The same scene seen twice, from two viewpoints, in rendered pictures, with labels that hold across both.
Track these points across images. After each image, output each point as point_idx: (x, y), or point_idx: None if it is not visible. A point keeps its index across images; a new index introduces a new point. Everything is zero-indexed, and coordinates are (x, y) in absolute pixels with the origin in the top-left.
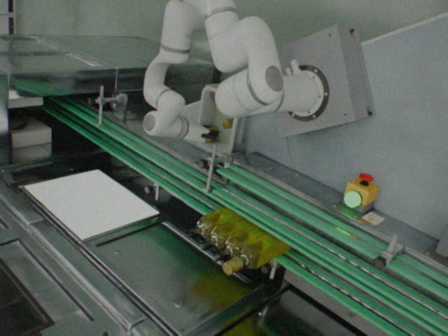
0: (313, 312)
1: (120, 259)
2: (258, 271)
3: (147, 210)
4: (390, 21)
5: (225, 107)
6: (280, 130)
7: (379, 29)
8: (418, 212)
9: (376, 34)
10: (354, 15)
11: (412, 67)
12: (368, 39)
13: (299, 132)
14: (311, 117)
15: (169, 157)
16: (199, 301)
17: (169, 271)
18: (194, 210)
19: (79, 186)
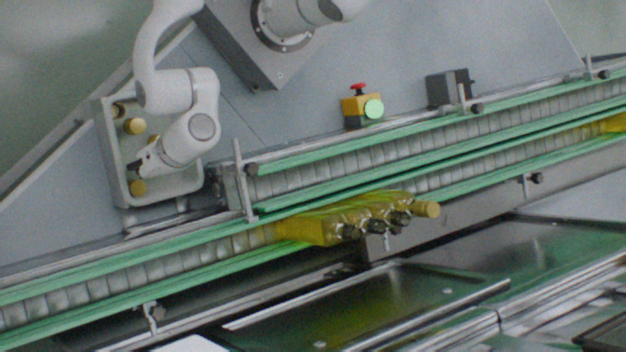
0: (428, 251)
1: (340, 340)
2: None
3: (183, 345)
4: (70, 2)
5: (362, 0)
6: (275, 80)
7: (61, 17)
8: (400, 95)
9: (61, 25)
10: (11, 11)
11: None
12: (53, 36)
13: (302, 65)
14: (306, 39)
15: (112, 257)
16: (436, 282)
17: (370, 306)
18: (171, 332)
19: None
